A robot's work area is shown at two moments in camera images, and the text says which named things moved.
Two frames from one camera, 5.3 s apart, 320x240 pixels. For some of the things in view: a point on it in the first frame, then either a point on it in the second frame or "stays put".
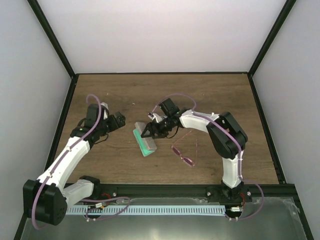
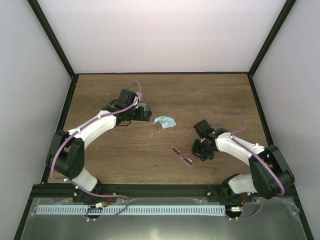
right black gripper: [151, 126] -> [196, 151]
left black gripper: [115, 125] -> [140, 117]
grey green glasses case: [146, 145] -> [145, 108]
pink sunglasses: [185, 159] stays put
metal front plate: [280, 219] stays put
